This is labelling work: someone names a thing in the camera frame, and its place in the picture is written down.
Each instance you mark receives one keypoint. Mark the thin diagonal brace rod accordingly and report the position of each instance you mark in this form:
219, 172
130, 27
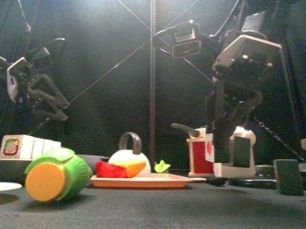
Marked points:
278, 138

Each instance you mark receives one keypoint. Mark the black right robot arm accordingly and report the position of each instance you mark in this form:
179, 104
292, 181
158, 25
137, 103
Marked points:
254, 21

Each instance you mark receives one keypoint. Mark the yellow orange toy food piece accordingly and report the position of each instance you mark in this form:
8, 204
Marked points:
134, 167

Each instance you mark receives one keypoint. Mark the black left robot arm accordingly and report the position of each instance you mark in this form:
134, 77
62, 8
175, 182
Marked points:
43, 53

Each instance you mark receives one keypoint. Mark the green orange toy vegetable half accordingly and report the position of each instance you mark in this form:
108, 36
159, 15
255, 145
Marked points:
59, 176

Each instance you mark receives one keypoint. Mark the orange flat tray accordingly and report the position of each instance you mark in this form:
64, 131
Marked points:
143, 180

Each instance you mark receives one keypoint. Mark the red toy food piece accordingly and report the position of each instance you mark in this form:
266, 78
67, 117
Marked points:
110, 170

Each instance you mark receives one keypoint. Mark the red white toy box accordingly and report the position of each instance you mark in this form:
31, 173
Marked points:
198, 158

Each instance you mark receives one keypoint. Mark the dark grey pan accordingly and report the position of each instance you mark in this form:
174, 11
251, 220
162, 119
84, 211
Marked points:
12, 170

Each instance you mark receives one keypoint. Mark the thin vertical frame pole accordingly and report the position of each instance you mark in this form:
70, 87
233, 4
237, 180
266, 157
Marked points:
153, 74

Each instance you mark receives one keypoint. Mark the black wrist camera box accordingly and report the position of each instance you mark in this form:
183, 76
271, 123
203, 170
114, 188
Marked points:
185, 41

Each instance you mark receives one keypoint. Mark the white plate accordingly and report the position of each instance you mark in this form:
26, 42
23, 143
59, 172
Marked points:
7, 186

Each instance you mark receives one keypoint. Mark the light green toy leaf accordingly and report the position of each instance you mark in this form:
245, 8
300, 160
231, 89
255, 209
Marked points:
162, 167

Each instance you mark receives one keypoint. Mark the black flat lid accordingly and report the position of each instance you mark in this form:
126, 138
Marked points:
251, 182

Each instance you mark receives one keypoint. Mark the dark green sushi piece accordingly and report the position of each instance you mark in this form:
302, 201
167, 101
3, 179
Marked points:
289, 177

